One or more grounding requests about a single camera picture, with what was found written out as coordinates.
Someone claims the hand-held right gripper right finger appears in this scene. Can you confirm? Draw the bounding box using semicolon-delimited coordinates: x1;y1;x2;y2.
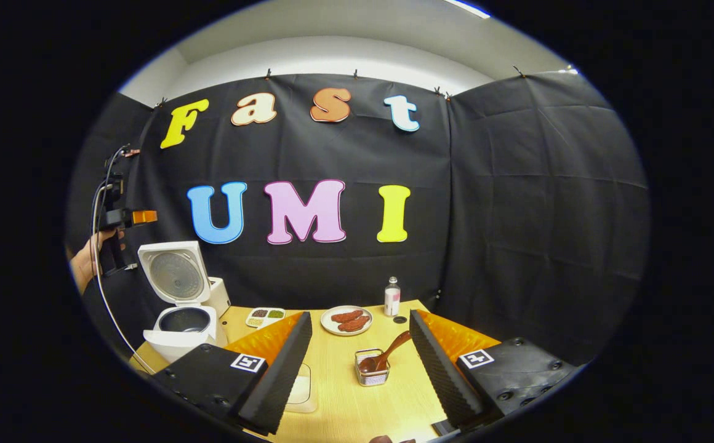
409;309;579;431

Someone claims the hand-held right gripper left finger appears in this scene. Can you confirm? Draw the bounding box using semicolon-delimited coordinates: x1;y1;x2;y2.
151;311;313;436

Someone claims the white rice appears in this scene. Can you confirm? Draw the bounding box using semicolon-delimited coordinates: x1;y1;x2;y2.
289;375;311;404

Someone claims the brown wooden spoon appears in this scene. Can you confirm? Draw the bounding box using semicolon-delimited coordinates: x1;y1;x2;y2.
359;330;413;373

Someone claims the wire chopstick holder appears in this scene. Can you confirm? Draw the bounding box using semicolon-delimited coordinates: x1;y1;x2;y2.
355;348;391;387

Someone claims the white rice cooker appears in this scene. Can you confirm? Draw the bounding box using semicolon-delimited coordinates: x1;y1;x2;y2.
137;241;219;364

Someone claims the clear glass container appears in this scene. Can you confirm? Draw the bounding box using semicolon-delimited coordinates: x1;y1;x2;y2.
283;363;319;414

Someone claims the divided white bean dish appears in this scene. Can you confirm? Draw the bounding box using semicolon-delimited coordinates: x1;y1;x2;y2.
246;307;286;329

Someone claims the round white plate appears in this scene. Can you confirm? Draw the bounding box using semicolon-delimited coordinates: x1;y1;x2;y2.
320;305;374;337

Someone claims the small clear bottle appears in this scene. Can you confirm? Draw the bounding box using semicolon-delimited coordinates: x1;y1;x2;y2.
384;276;401;317

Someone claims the white toaster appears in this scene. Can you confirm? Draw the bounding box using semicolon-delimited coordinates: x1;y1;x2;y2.
207;277;232;319

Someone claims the black backdrop cloth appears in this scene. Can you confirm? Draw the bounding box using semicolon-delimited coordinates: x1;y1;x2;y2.
65;71;652;370

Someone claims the long ceiling light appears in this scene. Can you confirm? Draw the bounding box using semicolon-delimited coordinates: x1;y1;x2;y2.
443;0;492;19

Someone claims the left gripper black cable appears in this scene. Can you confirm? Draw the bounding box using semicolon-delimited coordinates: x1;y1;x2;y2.
90;145;154;376

